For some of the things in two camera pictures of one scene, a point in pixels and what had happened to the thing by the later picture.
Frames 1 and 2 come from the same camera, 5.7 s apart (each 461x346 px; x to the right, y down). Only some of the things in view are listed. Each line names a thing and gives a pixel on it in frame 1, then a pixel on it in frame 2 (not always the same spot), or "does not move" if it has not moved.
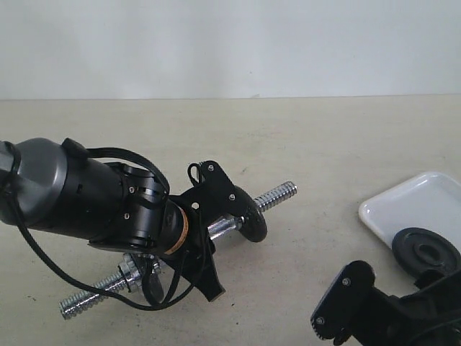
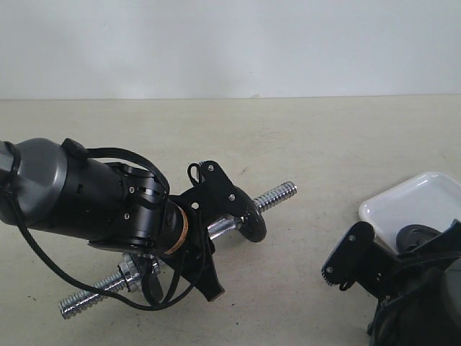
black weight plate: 153,283 does not move
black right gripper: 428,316 -> 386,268
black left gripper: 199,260 does not move
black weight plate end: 254,226 does not move
